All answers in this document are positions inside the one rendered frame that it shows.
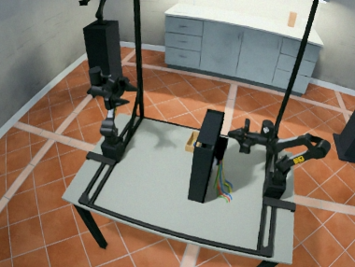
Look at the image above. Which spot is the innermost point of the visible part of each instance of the open tan cardboard box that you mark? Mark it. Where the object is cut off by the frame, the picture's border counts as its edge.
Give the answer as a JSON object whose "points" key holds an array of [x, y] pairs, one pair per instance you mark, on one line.
{"points": [[188, 146]]}

